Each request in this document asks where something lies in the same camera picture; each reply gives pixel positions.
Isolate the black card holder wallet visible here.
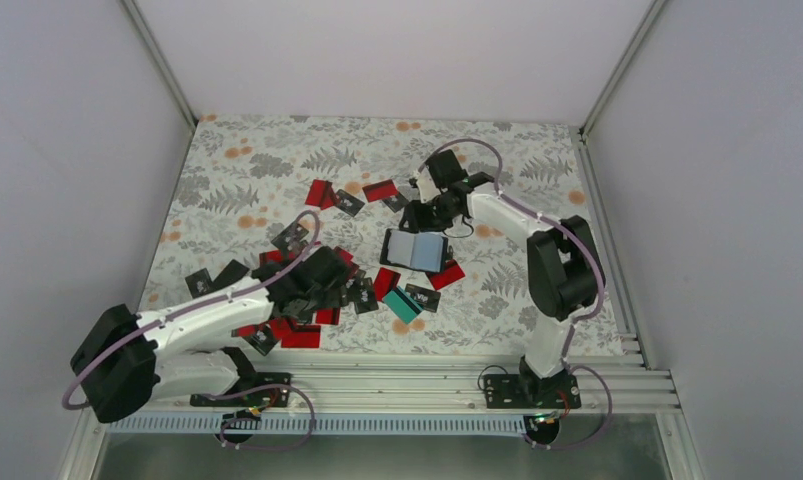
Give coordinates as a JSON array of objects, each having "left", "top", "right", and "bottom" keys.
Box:
[{"left": 379, "top": 229, "right": 448, "bottom": 273}]

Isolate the red striped card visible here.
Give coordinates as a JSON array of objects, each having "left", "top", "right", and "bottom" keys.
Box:
[{"left": 426, "top": 260, "right": 465, "bottom": 291}]

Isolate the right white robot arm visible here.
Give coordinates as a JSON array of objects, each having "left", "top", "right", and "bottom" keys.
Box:
[{"left": 401, "top": 147, "right": 606, "bottom": 408}]

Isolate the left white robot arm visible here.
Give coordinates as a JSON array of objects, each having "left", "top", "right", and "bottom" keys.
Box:
[{"left": 70, "top": 246, "right": 351, "bottom": 423}]

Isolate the small black card top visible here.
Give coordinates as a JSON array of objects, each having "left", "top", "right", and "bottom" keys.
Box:
[{"left": 382, "top": 193, "right": 409, "bottom": 213}]

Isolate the red card front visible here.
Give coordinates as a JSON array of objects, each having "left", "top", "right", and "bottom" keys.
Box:
[{"left": 280, "top": 330, "right": 321, "bottom": 349}]

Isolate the red black-stripe card top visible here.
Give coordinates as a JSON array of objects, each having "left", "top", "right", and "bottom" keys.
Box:
[{"left": 362, "top": 179, "right": 398, "bottom": 202}]

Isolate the red card middle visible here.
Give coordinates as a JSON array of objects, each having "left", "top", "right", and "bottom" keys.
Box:
[{"left": 374, "top": 267, "right": 401, "bottom": 302}]

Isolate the black card front left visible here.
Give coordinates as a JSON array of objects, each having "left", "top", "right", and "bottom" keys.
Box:
[{"left": 244, "top": 329, "right": 280, "bottom": 356}]

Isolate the black card near top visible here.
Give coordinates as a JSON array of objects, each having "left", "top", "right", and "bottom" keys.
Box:
[{"left": 335, "top": 189, "right": 365, "bottom": 217}]

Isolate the teal card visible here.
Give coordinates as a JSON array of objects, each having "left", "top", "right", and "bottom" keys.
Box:
[{"left": 382, "top": 287, "right": 423, "bottom": 325}]

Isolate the red card far left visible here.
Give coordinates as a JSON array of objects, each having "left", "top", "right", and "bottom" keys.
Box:
[{"left": 305, "top": 179, "right": 337, "bottom": 210}]

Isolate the black VIP card right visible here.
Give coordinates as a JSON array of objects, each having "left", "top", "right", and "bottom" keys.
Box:
[{"left": 405, "top": 284, "right": 441, "bottom": 313}]

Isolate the black vip card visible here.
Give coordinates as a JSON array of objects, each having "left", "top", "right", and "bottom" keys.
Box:
[
  {"left": 184, "top": 268, "right": 213, "bottom": 299},
  {"left": 405, "top": 284, "right": 441, "bottom": 313}
]

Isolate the black VIP card left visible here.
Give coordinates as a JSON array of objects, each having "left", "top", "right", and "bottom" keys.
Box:
[{"left": 184, "top": 268, "right": 213, "bottom": 299}]

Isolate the floral patterned table mat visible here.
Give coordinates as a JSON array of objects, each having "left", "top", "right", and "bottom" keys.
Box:
[{"left": 141, "top": 115, "right": 588, "bottom": 356}]

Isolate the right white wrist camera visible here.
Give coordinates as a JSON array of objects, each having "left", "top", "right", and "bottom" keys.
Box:
[{"left": 409, "top": 168, "right": 442, "bottom": 204}]

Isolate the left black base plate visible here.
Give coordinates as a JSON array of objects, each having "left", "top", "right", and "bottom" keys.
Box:
[{"left": 190, "top": 372, "right": 292, "bottom": 409}]

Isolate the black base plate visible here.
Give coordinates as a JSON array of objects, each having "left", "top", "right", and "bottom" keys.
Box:
[
  {"left": 190, "top": 372, "right": 292, "bottom": 409},
  {"left": 483, "top": 371, "right": 582, "bottom": 409}
]

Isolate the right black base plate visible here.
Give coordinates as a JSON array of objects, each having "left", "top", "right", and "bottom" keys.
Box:
[{"left": 483, "top": 371, "right": 582, "bottom": 409}]

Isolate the blue grey cable duct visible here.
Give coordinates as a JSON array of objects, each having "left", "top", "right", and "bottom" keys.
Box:
[{"left": 107, "top": 412, "right": 526, "bottom": 437}]

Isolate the aluminium rail frame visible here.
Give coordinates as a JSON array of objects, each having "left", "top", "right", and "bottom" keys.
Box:
[{"left": 60, "top": 336, "right": 703, "bottom": 479}]

